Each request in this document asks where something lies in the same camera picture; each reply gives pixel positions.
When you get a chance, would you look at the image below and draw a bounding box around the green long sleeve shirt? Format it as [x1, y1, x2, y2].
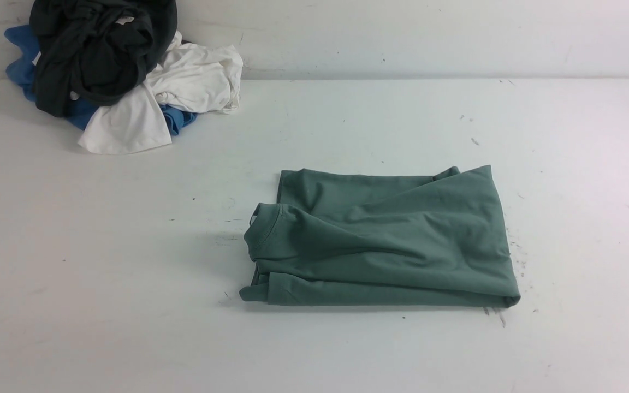
[239, 166, 521, 308]

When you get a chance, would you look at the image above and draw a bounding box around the white crumpled garment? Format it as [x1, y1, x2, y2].
[78, 32, 243, 155]

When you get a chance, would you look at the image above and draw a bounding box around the black crumpled garment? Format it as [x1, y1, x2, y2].
[28, 1, 177, 117]

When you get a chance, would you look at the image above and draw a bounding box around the blue crumpled garment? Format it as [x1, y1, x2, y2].
[3, 24, 199, 136]

